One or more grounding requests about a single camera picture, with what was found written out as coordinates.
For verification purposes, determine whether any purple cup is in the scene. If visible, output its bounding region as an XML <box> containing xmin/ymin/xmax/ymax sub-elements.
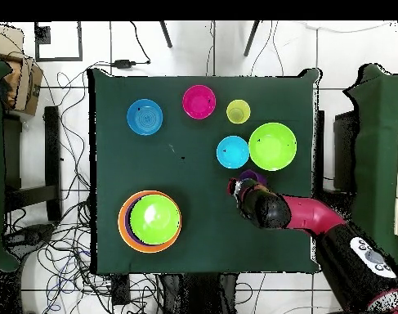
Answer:
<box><xmin>239</xmin><ymin>168</ymin><xmax>268</xmax><ymax>186</ymax></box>

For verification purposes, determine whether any large green bowl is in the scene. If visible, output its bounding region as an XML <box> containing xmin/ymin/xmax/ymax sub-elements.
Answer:
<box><xmin>129</xmin><ymin>194</ymin><xmax>182</xmax><ymax>245</ymax></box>
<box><xmin>248</xmin><ymin>122</ymin><xmax>298</xmax><ymax>172</ymax></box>

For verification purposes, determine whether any purple bowl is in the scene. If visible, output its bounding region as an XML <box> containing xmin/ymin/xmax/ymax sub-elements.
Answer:
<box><xmin>123</xmin><ymin>201</ymin><xmax>144</xmax><ymax>247</ymax></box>

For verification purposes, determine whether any dark green tablecloth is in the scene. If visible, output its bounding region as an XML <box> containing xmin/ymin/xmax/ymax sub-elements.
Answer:
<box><xmin>87</xmin><ymin>67</ymin><xmax>322</xmax><ymax>276</ymax></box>

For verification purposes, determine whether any small light blue bowl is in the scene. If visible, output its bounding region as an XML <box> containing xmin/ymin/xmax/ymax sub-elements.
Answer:
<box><xmin>216</xmin><ymin>135</ymin><xmax>251</xmax><ymax>170</ymax></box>

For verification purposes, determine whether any yellow ribbed cup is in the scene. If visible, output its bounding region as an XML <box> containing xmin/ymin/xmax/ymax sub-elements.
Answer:
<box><xmin>226</xmin><ymin>99</ymin><xmax>252</xmax><ymax>125</ymax></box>

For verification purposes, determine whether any red bowl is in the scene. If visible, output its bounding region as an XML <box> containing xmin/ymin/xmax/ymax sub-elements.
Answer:
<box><xmin>181</xmin><ymin>84</ymin><xmax>217</xmax><ymax>121</ymax></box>

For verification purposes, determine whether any blue bowl with ribbed bottom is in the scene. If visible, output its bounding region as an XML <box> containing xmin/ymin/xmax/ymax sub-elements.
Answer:
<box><xmin>126</xmin><ymin>98</ymin><xmax>164</xmax><ymax>137</ymax></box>

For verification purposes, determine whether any large orange bowl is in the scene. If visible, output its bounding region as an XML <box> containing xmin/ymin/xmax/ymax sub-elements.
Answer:
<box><xmin>117</xmin><ymin>190</ymin><xmax>182</xmax><ymax>253</ymax></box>

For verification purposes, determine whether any black stand leg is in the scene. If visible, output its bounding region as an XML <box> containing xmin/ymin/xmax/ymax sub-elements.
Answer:
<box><xmin>243</xmin><ymin>20</ymin><xmax>261</xmax><ymax>57</ymax></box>
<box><xmin>159</xmin><ymin>20</ymin><xmax>173</xmax><ymax>49</ymax></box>

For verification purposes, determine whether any black power adapter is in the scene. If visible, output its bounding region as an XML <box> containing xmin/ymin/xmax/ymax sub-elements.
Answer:
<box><xmin>113</xmin><ymin>59</ymin><xmax>136</xmax><ymax>70</ymax></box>

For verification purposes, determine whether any black bench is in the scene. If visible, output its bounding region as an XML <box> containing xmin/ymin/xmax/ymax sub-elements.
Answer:
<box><xmin>3</xmin><ymin>105</ymin><xmax>63</xmax><ymax>223</ymax></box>

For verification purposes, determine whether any black base with knob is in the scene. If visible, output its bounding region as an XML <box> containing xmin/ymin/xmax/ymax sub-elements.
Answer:
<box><xmin>3</xmin><ymin>223</ymin><xmax>57</xmax><ymax>259</ymax></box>

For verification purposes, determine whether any cardboard box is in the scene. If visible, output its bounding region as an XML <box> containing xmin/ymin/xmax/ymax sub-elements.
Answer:
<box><xmin>0</xmin><ymin>25</ymin><xmax>44</xmax><ymax>115</ymax></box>

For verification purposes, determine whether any tangle of floor cables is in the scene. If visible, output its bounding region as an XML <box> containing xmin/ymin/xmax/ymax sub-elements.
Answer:
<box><xmin>2</xmin><ymin>70</ymin><xmax>163</xmax><ymax>314</ymax></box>

